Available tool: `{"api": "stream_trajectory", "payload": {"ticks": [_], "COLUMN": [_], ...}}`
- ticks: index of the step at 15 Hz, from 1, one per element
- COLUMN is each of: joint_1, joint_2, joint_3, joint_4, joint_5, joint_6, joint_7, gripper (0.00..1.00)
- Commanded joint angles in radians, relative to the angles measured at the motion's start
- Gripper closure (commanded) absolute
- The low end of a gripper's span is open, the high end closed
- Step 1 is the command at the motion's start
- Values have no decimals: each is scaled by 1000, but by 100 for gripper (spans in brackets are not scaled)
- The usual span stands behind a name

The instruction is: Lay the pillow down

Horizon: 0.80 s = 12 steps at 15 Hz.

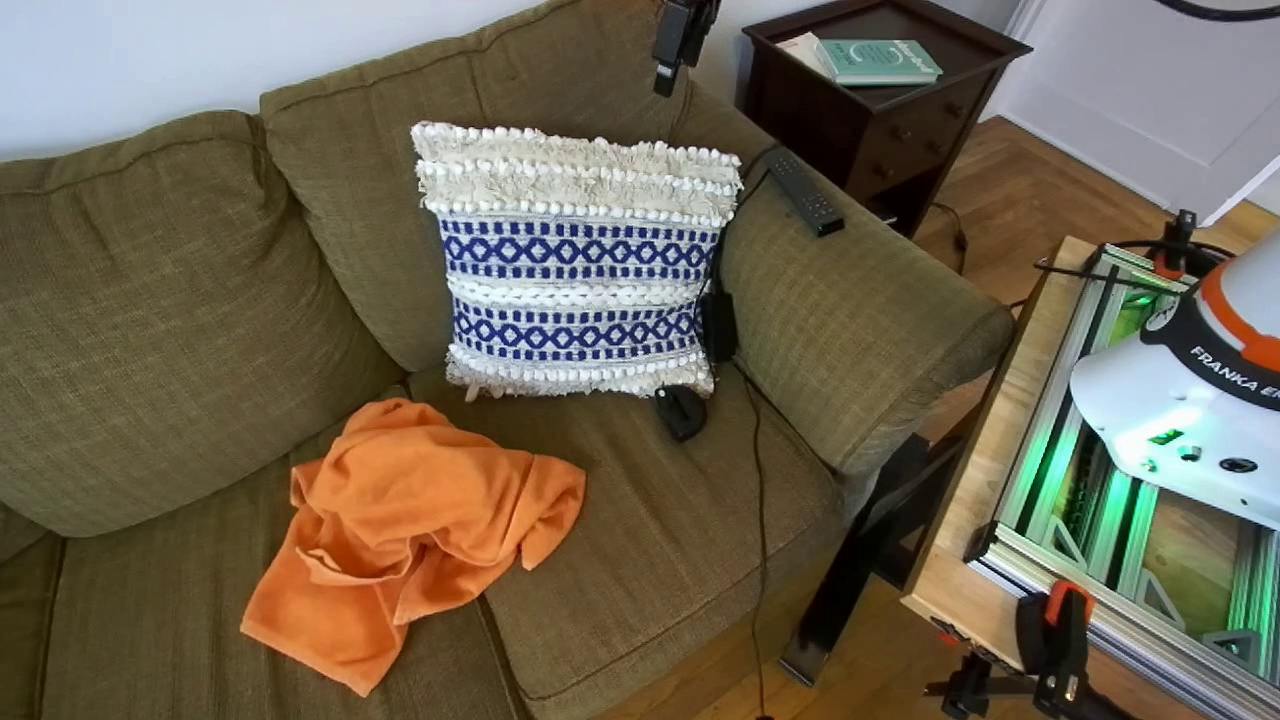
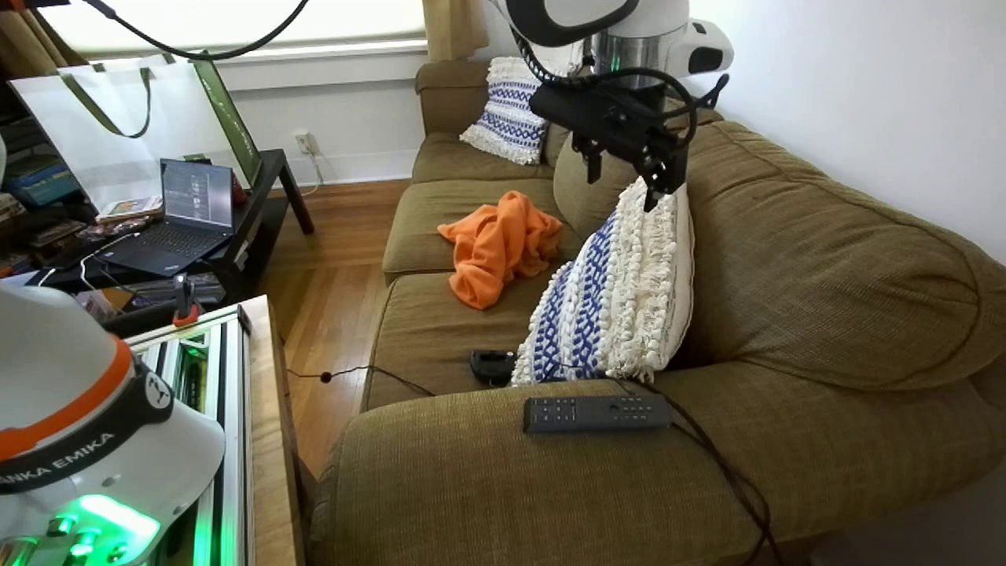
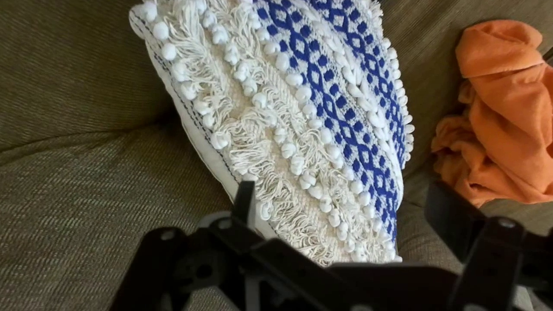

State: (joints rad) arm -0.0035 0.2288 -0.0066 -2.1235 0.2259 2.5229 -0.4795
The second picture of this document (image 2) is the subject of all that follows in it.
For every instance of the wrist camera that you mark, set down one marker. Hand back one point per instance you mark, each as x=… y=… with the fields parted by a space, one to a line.
x=562 y=104

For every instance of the orange blanket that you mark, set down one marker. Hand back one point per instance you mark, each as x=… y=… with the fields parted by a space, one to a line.
x=495 y=244

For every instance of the small black device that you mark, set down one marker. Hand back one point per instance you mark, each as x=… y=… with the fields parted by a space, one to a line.
x=492 y=365

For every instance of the white tote bag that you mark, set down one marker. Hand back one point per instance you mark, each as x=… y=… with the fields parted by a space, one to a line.
x=118 y=134

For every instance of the black coffee table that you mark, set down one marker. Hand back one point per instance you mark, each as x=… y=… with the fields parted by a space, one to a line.
x=259 y=212

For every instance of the black laptop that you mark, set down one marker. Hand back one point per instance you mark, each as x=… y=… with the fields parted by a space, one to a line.
x=189 y=212

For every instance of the olive green sofa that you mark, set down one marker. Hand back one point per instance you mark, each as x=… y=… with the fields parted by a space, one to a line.
x=809 y=275

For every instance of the dark grey remote control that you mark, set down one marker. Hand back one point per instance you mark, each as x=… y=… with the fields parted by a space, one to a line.
x=597 y=413

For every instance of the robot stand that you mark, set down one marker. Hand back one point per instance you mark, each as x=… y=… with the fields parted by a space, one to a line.
x=263 y=440

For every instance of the tan curtain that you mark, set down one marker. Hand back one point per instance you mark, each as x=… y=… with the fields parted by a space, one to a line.
x=454 y=27

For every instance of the black and orange clamp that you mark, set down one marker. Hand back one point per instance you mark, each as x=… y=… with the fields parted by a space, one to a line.
x=185 y=303

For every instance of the book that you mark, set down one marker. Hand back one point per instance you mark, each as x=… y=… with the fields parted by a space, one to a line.
x=130 y=208

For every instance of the large blue white tufted pillow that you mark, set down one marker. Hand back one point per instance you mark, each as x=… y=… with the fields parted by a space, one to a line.
x=621 y=291

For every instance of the small blue white tufted pillow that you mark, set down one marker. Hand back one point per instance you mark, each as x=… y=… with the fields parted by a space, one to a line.
x=509 y=110

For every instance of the blue box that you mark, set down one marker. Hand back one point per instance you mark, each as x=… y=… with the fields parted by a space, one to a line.
x=43 y=185

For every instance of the window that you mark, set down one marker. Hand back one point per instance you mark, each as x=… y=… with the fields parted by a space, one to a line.
x=236 y=20

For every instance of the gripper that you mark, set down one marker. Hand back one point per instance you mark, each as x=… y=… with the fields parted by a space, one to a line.
x=633 y=126

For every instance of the wall socket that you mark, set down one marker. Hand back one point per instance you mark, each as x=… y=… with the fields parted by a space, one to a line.
x=305 y=142

